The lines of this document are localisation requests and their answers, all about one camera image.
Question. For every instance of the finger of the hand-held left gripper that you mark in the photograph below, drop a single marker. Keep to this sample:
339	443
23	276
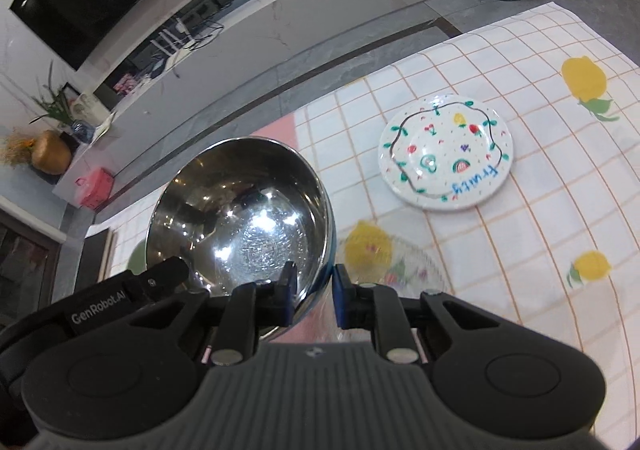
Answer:
165	276

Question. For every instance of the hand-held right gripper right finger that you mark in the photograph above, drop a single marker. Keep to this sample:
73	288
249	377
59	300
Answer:
343	297

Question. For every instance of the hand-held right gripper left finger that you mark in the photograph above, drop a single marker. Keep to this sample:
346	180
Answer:
290	297

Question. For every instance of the clear glass plate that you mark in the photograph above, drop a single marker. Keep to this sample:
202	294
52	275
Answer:
412	270

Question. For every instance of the stainless steel bowl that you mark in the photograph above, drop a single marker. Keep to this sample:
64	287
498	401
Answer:
240	210

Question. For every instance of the white fruit pattern plate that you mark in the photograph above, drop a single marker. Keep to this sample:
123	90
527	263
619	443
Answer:
445	155

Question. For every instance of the pink box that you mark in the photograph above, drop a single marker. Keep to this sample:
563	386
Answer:
94	187

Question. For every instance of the gold round vase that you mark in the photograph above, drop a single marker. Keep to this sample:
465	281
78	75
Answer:
50	154

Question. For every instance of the checked lemon print tablecloth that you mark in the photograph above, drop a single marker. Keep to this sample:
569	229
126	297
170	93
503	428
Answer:
500	255

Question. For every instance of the green plant in patterned pot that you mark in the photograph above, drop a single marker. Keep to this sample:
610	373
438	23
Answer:
57	105

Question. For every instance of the white router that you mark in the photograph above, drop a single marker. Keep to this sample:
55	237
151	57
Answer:
172	38

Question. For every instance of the white television cabinet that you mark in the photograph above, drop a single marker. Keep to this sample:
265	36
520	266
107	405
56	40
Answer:
300	15

